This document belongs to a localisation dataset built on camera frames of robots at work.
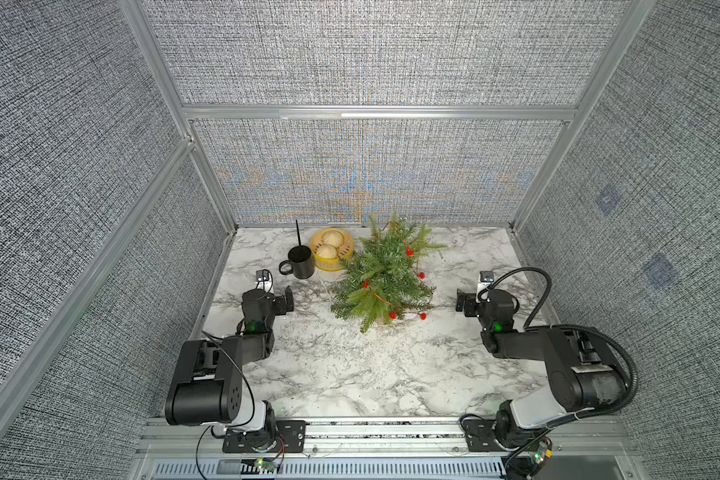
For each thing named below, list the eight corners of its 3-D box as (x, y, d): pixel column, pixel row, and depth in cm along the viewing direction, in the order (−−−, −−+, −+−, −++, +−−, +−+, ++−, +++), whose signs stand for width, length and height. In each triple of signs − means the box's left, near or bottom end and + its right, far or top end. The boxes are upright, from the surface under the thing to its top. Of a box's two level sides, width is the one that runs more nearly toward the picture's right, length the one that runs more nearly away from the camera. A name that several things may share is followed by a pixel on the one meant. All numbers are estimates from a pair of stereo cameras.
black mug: (283, 278, 106) (278, 261, 99) (286, 262, 111) (281, 245, 103) (313, 278, 106) (310, 261, 99) (315, 262, 111) (312, 245, 103)
